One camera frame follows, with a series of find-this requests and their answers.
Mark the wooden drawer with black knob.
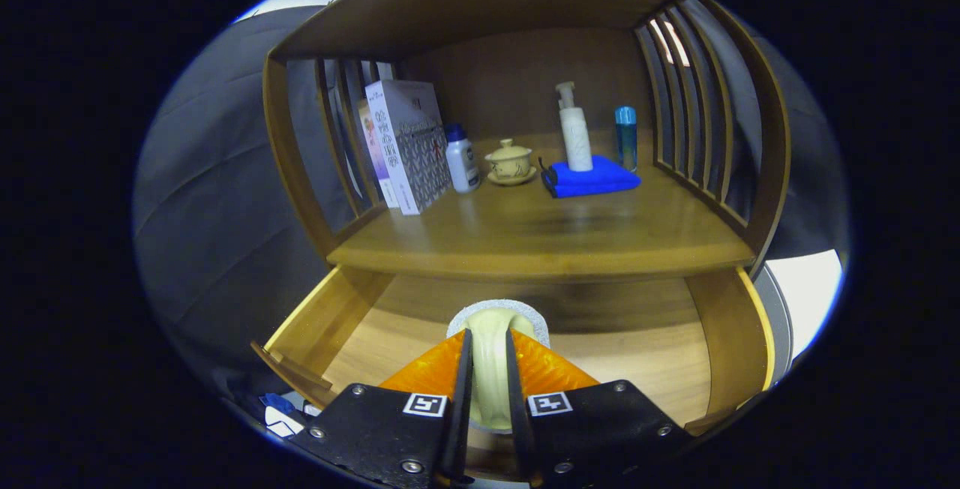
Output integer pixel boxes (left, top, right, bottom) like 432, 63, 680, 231
251, 264, 777, 467

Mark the white pump bottle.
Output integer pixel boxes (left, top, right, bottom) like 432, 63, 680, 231
555, 82, 594, 173

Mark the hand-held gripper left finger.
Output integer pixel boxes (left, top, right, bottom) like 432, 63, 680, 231
287, 328, 474, 487

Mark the wooden countertop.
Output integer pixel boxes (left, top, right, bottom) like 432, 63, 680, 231
326, 133, 757, 284

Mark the clear blue bottle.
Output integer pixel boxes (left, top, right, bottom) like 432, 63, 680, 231
614, 106, 639, 173

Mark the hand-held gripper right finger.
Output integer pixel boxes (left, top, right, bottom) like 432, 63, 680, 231
505, 327, 696, 488

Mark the blue white object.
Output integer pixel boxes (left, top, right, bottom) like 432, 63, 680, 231
259, 391, 307, 439

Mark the thin purple book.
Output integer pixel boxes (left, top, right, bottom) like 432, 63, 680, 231
357, 99, 401, 209

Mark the yellow lidded tea cup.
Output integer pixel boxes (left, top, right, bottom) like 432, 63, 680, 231
484, 139, 538, 187

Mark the blue folded cloth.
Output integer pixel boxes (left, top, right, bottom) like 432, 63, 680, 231
538, 155, 643, 199

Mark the black backdrop cloth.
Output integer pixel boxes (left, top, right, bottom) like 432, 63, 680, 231
133, 0, 852, 400

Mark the white bottle with blue cap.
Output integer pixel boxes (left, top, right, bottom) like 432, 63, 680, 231
445, 124, 482, 194

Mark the white storage unit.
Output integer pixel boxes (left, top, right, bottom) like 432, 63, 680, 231
754, 249, 845, 385

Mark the thick white book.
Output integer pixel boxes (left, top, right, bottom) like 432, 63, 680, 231
365, 79, 452, 216

